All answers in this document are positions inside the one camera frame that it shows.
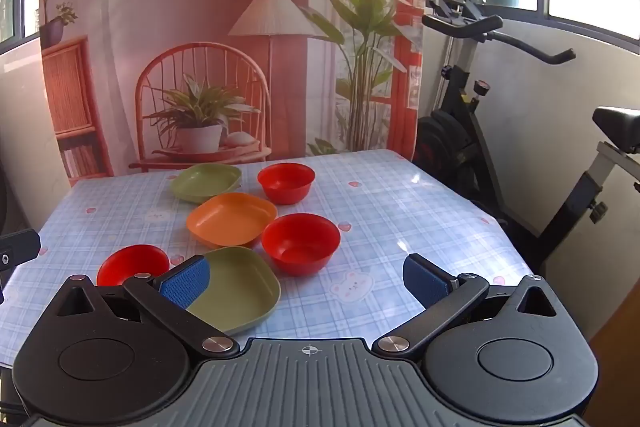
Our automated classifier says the green plastic plate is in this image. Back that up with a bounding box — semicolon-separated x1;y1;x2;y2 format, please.
170;163;242;204
185;246;282;335

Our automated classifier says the black exercise bike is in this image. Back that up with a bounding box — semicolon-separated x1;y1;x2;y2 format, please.
415;0;640;278

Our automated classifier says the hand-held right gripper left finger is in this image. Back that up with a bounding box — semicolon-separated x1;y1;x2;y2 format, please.
52;255;240;356

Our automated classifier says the printed room scene backdrop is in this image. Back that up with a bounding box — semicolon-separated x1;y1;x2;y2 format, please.
37;0;426;188

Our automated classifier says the orange plastic plate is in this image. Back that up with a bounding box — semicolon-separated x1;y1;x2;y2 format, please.
186;193;278;249

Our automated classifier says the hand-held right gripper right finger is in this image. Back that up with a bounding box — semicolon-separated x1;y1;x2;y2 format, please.
372;253;558;355

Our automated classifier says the red plastic bowl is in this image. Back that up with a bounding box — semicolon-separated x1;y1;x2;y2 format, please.
257;163;316;205
96;245;171;288
261;214;341;276

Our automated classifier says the blue checked tablecloth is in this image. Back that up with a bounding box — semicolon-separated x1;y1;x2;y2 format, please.
0;149;533;365

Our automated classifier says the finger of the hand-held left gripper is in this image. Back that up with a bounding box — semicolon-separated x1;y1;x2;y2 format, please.
0;229;41;280

